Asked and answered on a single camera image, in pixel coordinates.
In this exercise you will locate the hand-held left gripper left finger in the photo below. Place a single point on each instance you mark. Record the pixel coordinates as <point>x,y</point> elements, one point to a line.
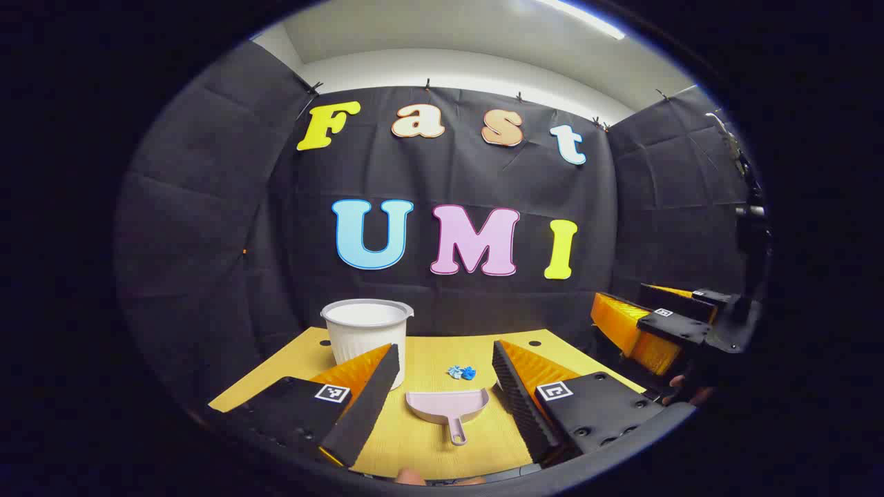
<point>366,407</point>

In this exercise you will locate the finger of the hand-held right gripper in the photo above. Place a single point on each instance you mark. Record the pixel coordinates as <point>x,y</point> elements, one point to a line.
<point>673,326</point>
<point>680,302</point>

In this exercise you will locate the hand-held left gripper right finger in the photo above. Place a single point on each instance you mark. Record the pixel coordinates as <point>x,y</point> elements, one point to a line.
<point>518,407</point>

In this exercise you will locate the dark blue paper scrap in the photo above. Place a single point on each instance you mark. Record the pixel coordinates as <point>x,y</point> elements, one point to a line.
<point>469,374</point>

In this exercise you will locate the white plastic garbage bin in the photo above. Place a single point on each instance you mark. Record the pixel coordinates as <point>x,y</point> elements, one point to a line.
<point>359,338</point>

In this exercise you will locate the light blue paper scrap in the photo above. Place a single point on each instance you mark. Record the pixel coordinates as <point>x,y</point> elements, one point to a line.
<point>454,373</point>

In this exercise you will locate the pale purple plastic dustpan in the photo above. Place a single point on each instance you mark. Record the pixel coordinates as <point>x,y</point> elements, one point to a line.
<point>445,407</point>

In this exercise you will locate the yellow wooden desktop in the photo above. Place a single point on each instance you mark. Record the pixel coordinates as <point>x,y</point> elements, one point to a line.
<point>428,359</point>

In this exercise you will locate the metal stand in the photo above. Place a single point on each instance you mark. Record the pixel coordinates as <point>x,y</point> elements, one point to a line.
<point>735,155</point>

